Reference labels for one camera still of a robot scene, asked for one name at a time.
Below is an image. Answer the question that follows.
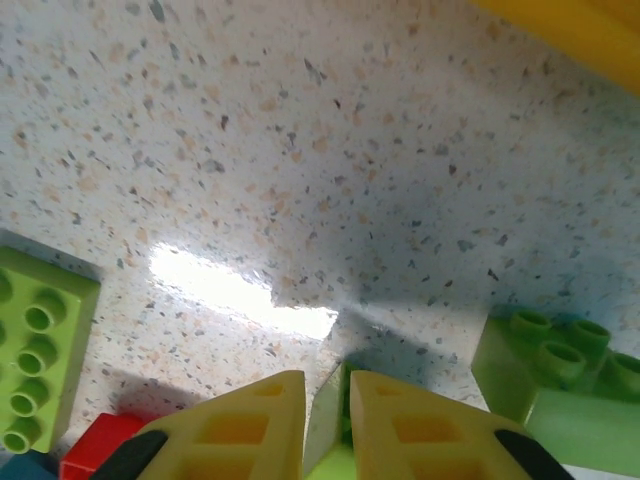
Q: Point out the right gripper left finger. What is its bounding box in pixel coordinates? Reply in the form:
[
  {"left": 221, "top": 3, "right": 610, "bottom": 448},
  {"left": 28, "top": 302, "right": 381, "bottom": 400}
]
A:
[{"left": 94, "top": 368, "right": 307, "bottom": 480}]

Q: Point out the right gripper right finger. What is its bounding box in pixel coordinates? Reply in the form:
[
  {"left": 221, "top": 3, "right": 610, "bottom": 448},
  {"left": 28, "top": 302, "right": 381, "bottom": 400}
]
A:
[{"left": 348, "top": 369, "right": 576, "bottom": 480}]

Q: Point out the green lego brick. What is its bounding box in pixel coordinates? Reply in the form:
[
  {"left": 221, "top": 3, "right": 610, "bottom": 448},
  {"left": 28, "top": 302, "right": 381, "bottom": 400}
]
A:
[
  {"left": 303, "top": 360, "right": 362, "bottom": 480},
  {"left": 0, "top": 244, "right": 102, "bottom": 455},
  {"left": 471, "top": 308, "right": 640, "bottom": 477}
]

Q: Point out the red lego brick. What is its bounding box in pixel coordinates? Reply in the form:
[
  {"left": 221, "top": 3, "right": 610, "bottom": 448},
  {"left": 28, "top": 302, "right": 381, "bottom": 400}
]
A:
[{"left": 58, "top": 412, "right": 154, "bottom": 480}]

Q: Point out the blue lego brick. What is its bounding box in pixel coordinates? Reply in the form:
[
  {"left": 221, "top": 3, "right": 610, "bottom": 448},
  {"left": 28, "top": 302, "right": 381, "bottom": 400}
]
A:
[{"left": 0, "top": 448, "right": 60, "bottom": 480}]

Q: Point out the yellow plastic bin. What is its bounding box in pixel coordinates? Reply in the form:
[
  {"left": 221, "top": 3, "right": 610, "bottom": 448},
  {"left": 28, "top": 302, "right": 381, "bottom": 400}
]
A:
[{"left": 467, "top": 0, "right": 640, "bottom": 96}]

